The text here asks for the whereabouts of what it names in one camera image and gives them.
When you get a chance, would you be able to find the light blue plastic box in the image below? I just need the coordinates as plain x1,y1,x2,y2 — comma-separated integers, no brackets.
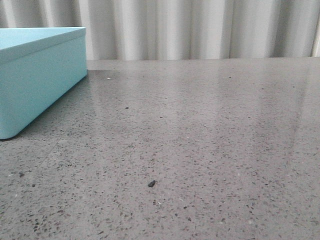
0,27,87,140

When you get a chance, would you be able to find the small black debris piece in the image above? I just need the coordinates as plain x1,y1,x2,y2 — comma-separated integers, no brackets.
147,180,157,188

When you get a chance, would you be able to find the grey pleated curtain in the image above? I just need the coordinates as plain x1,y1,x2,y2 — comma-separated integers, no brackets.
0,0,320,61

